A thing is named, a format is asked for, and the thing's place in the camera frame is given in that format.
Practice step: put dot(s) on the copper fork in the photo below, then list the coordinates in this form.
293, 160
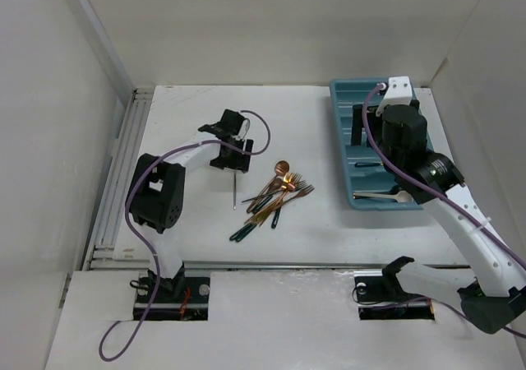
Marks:
263, 214

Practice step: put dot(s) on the green loop handle utensil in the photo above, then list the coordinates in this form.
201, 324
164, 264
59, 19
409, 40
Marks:
242, 233

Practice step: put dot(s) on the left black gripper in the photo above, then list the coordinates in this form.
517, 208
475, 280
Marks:
239, 163

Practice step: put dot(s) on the blue plastic cutlery tray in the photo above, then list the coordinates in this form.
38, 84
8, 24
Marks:
347, 97

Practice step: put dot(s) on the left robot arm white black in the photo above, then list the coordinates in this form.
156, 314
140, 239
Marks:
155, 197

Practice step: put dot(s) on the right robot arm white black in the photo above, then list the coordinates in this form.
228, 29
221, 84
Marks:
492, 293

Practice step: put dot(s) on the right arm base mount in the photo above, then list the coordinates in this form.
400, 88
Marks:
379, 295

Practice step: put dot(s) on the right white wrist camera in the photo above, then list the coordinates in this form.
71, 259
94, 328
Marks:
397, 91

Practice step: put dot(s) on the black spoon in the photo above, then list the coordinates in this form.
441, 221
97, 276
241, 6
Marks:
394, 189

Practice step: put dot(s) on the white plastic spoon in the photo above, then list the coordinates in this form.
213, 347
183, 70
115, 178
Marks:
400, 196

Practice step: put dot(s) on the copper spoon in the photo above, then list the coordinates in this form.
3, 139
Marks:
281, 169

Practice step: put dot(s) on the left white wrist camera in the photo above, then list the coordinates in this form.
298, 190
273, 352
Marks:
244, 128

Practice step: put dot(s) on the silver round spoon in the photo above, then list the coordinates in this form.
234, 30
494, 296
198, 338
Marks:
235, 189

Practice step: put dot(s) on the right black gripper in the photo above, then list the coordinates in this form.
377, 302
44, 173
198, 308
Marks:
357, 124

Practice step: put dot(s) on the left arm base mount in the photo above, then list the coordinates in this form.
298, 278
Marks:
184, 298

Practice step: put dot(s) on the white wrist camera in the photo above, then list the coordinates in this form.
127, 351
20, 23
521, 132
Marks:
244, 128
397, 91

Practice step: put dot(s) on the gold fork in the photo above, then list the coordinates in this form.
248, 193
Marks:
290, 181

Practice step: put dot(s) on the aluminium rail frame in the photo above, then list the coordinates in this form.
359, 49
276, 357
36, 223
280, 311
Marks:
101, 241

